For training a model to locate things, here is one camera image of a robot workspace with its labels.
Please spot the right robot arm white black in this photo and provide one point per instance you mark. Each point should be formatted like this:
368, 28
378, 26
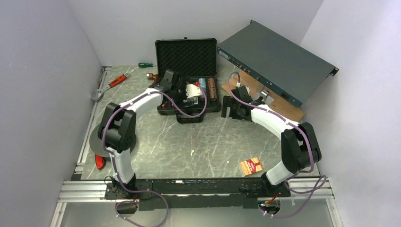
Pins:
299, 145

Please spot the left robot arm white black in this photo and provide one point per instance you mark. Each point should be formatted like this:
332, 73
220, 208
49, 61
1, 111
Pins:
127, 113

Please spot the light blue chips in case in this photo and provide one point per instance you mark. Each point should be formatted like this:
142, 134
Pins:
202, 82

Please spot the red handled adjustable wrench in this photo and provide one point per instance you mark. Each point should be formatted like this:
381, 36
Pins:
100, 92

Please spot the blue playing card deck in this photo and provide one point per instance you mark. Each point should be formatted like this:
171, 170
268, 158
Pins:
190, 101

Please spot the copper pipe fitting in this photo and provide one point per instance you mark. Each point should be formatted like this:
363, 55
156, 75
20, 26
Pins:
153, 77

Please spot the green handled screwdriver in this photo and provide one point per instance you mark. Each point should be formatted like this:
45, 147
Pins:
146, 65

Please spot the aluminium rail left edge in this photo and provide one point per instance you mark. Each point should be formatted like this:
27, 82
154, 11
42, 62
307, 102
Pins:
85, 146

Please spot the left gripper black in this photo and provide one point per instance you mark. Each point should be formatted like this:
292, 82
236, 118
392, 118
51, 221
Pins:
182, 82

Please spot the grey rack server unit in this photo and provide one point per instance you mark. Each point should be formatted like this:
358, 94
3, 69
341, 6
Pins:
279, 64

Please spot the black poker set case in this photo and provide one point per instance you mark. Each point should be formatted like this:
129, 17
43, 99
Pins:
193, 58

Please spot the wooden board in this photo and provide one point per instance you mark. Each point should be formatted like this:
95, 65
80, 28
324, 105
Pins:
278, 103

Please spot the metal bracket block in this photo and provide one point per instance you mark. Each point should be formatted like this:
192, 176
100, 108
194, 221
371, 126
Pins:
263, 96

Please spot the grey perforated metal disc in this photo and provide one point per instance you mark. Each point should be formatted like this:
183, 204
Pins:
95, 144

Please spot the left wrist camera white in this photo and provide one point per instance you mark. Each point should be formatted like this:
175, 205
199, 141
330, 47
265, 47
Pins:
192, 90

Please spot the red playing card deck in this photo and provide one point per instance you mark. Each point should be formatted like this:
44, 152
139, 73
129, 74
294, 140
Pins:
251, 166

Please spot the red object under disc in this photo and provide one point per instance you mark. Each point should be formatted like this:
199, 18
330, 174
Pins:
100, 162

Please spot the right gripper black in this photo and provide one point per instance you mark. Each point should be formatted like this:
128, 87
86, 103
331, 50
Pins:
229, 101

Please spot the orange chips right slot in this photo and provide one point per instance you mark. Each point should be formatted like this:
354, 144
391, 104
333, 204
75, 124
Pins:
212, 89

